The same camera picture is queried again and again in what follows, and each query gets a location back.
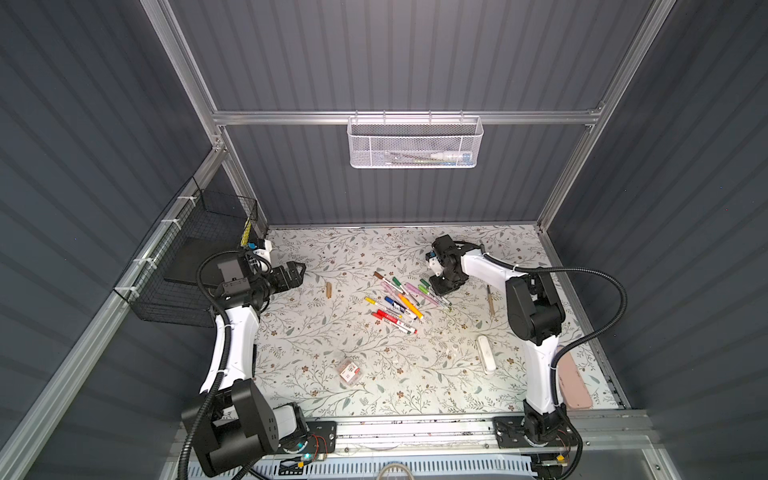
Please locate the orange highlighter pen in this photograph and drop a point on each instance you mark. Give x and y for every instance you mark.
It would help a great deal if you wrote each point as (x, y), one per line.
(410, 306)

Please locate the metal base rail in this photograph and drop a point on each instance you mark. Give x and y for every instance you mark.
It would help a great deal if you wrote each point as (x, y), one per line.
(480, 432)

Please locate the white eraser case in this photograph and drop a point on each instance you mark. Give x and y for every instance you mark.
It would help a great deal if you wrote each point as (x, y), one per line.
(486, 354)

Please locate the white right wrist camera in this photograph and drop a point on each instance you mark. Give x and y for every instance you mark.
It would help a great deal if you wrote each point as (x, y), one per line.
(433, 261)

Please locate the small red white box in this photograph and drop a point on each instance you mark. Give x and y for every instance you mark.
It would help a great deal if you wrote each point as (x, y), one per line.
(349, 371)

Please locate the light green highlighter pen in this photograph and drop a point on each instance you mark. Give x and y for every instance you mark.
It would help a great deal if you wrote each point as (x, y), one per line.
(425, 288)

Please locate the black wire side basket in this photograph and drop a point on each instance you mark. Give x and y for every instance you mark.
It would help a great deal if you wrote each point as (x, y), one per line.
(164, 290)

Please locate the red capped marker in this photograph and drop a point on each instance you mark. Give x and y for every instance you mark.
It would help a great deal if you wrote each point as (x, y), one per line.
(387, 320)
(399, 320)

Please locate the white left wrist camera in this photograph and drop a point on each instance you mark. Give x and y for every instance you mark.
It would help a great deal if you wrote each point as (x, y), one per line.
(262, 248)

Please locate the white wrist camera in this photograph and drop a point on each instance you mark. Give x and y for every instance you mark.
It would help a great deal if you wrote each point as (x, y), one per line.
(433, 261)
(262, 248)

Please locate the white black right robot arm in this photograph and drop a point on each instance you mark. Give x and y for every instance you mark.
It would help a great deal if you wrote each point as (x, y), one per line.
(534, 314)

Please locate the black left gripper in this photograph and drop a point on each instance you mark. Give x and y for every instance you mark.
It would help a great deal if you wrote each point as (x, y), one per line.
(292, 279)

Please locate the brown capped marker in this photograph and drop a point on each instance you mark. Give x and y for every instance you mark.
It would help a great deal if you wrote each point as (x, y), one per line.
(490, 302)

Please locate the white wire mesh basket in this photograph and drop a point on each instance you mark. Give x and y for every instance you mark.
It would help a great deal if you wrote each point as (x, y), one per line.
(414, 142)

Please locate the purple highlighter pen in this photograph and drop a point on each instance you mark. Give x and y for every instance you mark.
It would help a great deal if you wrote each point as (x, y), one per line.
(415, 290)

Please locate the pink pencil case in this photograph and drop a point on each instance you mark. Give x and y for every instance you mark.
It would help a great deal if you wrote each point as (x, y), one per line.
(571, 385)

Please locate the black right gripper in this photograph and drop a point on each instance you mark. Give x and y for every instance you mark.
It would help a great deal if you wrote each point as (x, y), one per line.
(438, 289)

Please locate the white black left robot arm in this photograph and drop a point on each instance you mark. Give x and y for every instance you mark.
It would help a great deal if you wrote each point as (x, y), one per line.
(230, 424)

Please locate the yellow capped marker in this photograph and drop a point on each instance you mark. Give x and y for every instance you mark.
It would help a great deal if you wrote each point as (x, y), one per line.
(384, 307)

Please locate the blue capped marker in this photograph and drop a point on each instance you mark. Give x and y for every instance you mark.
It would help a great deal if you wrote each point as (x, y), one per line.
(400, 307)

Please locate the dark green capped marker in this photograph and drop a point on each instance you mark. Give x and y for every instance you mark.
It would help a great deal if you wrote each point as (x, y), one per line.
(405, 292)

